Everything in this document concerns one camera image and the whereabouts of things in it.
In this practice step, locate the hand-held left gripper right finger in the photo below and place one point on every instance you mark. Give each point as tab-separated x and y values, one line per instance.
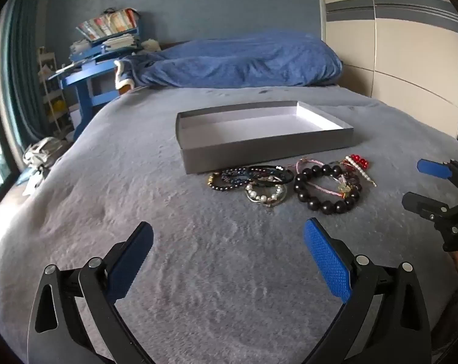
327	261

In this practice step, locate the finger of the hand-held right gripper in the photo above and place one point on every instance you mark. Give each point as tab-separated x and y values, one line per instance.
422	204
433	168

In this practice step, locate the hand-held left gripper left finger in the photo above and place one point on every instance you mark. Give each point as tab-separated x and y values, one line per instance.
128	269

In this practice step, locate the round pearl hair clip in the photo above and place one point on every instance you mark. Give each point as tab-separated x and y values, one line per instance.
265	197

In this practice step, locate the grey cardboard box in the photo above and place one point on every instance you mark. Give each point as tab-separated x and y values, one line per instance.
244	123

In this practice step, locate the red and pearl hair clip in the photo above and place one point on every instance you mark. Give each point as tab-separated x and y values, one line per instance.
359	161

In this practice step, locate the beige wardrobe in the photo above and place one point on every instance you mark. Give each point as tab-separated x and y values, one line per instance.
395	38

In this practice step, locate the pile of light clothes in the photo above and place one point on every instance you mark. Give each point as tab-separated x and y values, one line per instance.
39	155

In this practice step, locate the blue desk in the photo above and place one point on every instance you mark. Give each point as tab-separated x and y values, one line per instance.
88	79

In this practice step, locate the white shelf rack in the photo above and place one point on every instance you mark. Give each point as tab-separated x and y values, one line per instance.
52	83

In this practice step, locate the blue duvet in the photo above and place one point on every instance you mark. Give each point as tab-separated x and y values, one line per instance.
232	64

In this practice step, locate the white plush toy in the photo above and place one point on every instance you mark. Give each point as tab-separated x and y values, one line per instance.
151	44

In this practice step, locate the teal curtain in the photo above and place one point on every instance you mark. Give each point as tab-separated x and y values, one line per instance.
20	64

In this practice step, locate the row of books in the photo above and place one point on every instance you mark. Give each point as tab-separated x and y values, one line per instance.
107	22

